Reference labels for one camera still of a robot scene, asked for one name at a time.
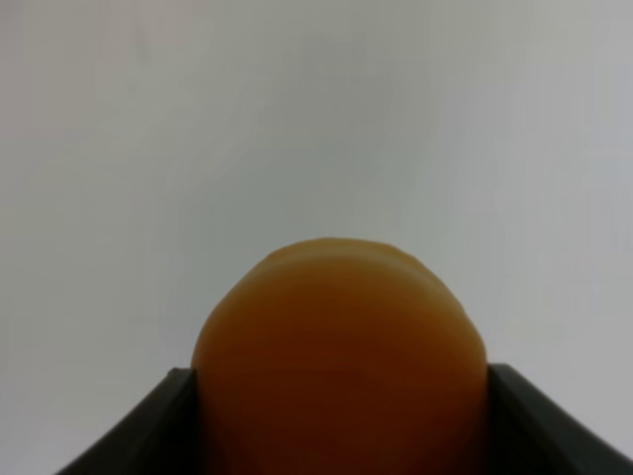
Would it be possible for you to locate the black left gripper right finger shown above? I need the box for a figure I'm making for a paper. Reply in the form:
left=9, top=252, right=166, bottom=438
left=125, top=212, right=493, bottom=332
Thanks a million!
left=488, top=363, right=632, bottom=475

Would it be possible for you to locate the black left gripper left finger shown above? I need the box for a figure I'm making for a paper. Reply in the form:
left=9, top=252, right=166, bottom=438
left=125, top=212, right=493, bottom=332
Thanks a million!
left=59, top=368, right=199, bottom=475

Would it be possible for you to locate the brown round bread bun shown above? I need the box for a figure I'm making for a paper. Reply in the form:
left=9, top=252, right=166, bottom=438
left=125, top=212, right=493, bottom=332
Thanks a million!
left=192, top=238, right=488, bottom=474

